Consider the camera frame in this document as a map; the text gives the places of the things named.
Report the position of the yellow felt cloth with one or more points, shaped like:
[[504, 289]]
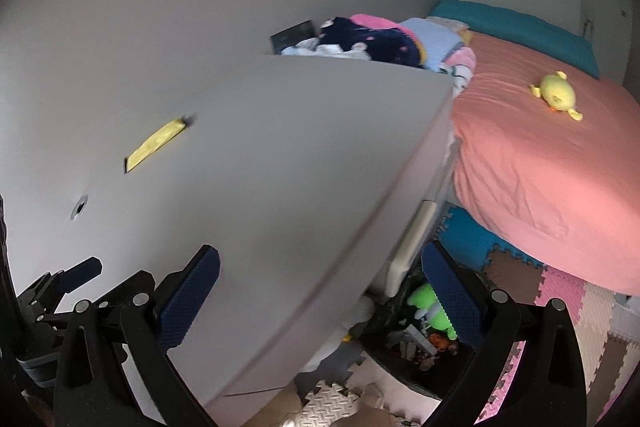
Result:
[[152, 144]]

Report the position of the bed with pink sheet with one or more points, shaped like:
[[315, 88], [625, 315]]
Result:
[[540, 167]]

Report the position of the navy patterned cloth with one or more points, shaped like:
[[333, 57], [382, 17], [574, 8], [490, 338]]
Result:
[[370, 42]]

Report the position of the green white plush rabbit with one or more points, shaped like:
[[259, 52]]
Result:
[[430, 307]]

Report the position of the light blue cloth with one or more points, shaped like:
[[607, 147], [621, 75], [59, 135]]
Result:
[[435, 42]]

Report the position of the foam puzzle floor mats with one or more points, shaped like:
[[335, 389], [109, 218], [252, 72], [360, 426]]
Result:
[[560, 292]]

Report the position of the silver desk grommet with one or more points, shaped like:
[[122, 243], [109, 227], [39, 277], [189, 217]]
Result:
[[79, 207]]

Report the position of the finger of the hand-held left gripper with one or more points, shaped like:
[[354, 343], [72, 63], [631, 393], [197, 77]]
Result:
[[80, 272]]

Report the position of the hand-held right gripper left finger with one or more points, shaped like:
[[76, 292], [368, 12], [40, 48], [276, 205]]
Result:
[[190, 297]]

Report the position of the teal pillow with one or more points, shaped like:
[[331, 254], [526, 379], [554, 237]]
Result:
[[515, 29]]

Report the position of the pink white patterned cloth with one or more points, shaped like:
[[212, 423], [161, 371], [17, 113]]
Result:
[[462, 67]]

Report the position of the yellow plush toy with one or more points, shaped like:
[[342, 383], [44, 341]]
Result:
[[557, 92]]

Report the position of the black bin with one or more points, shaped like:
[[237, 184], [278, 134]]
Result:
[[395, 372]]

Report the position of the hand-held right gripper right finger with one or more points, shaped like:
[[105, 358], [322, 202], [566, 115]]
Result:
[[450, 297]]

